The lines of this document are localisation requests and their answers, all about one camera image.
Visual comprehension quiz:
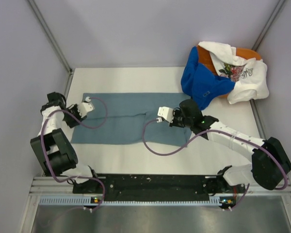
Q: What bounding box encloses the grey-blue t shirt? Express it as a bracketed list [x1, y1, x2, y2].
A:
[71, 93, 191, 147]

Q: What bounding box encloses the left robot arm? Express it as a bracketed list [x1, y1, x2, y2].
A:
[30, 92, 100, 193]

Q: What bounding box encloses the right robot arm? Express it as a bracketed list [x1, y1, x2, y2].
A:
[162, 99, 291, 192]

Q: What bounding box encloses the royal blue t shirt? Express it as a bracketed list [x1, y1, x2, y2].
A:
[180, 46, 235, 110]

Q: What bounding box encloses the white printed t shirt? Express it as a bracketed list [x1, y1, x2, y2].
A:
[198, 40, 270, 105]

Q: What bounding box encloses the orange basket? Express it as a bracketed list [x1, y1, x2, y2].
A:
[197, 45, 262, 99]

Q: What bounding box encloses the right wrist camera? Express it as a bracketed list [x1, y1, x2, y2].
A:
[157, 106, 174, 123]

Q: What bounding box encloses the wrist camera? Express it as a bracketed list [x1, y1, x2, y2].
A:
[79, 97, 95, 116]
[157, 106, 174, 123]

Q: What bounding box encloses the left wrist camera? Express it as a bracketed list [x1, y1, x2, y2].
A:
[79, 97, 95, 116]

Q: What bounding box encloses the aluminium frame profile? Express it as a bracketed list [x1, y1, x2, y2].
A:
[29, 177, 291, 196]

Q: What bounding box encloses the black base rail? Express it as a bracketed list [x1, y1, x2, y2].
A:
[72, 172, 245, 202]

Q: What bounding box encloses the grey slotted cable duct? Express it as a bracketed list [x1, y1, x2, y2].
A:
[38, 196, 236, 206]

